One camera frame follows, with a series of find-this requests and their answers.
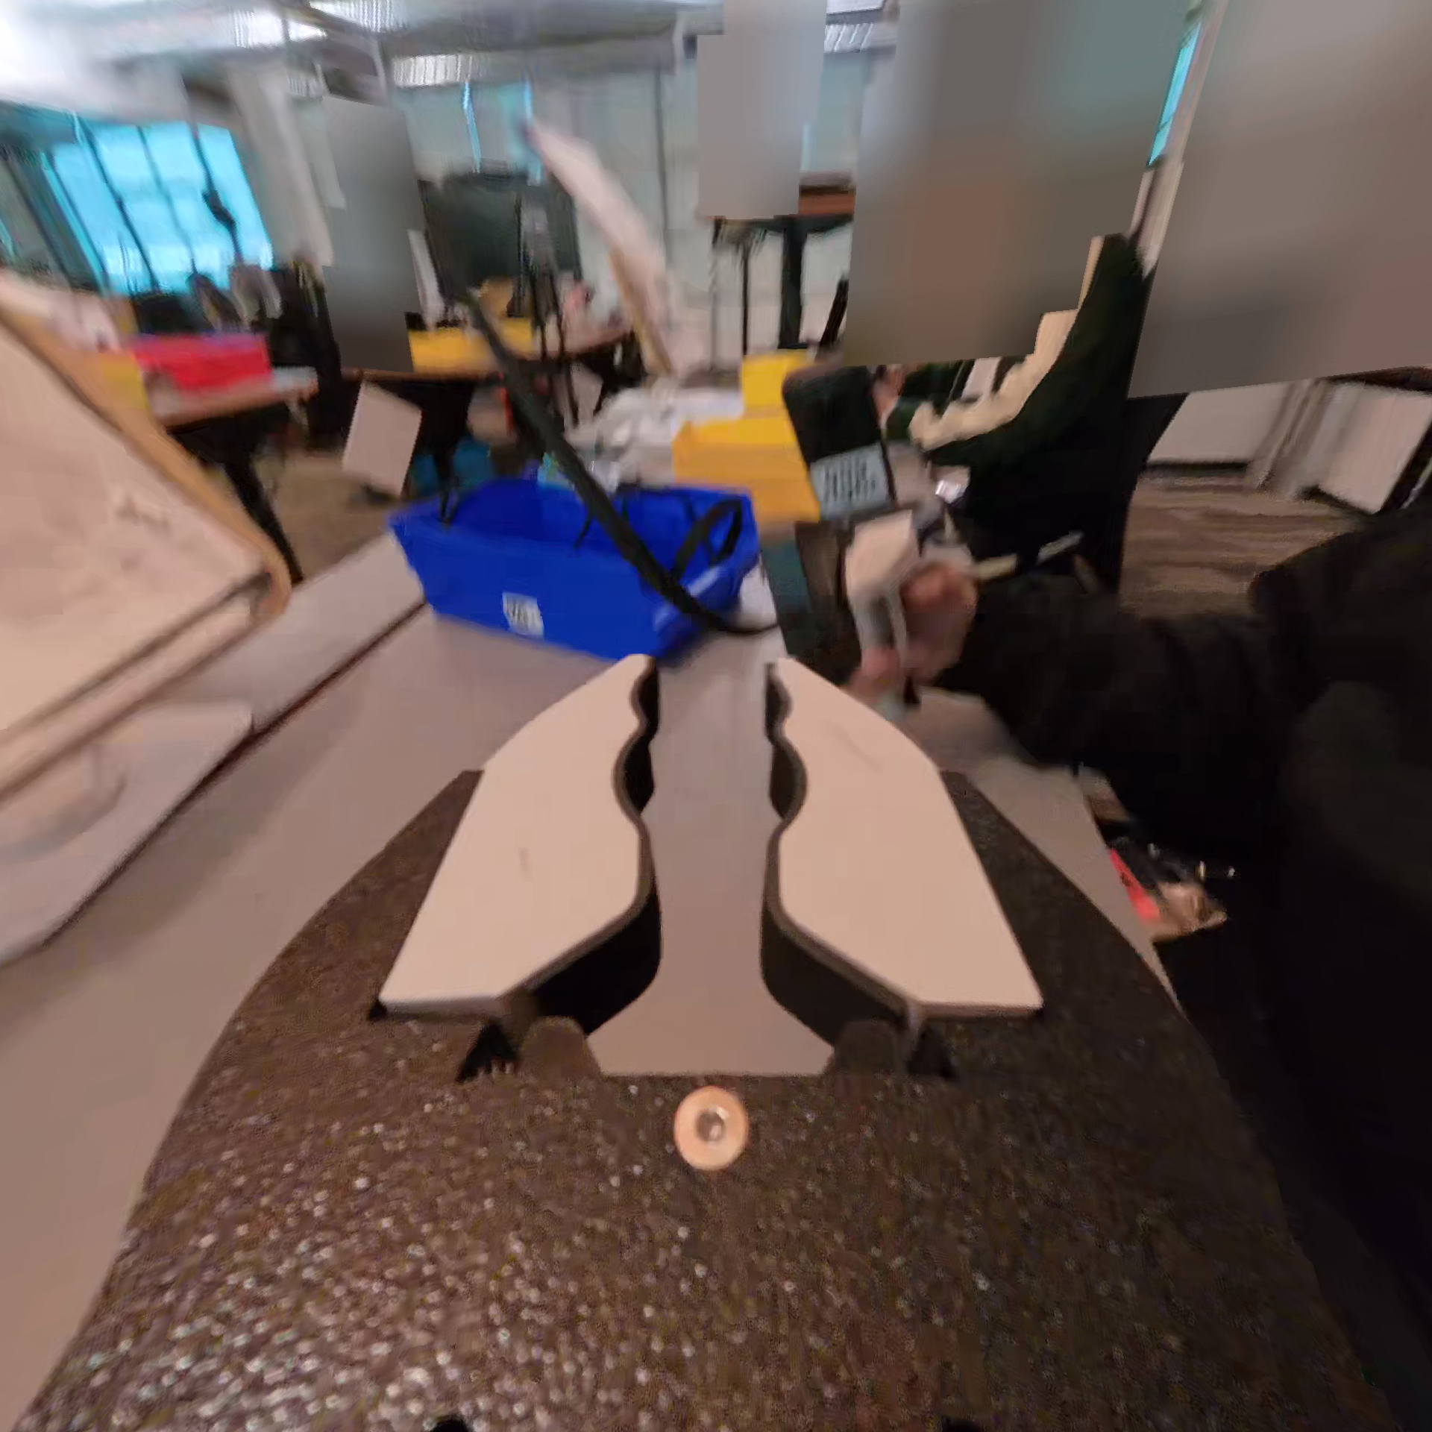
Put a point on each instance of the person's right hand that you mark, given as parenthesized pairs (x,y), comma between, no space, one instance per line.
(940,611)

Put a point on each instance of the red plastic bin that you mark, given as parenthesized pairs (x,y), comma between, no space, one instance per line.
(202,360)

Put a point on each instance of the yellow plastic bin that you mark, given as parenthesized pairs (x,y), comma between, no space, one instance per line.
(739,460)
(472,349)
(776,383)

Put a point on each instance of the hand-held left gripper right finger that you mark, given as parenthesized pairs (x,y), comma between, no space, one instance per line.
(896,872)

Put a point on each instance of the small shiny packet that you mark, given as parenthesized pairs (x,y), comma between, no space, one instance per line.
(1170,895)

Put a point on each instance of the wooden document stand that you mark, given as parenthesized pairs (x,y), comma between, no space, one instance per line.
(101,559)

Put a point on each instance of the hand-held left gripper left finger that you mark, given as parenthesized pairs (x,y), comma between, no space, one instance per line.
(527,872)

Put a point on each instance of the wooden office table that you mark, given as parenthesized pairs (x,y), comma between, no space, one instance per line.
(237,398)

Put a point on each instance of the blue plastic bin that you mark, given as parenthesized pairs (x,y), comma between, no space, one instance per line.
(539,570)

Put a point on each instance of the person's right forearm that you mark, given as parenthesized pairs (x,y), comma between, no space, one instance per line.
(1097,683)

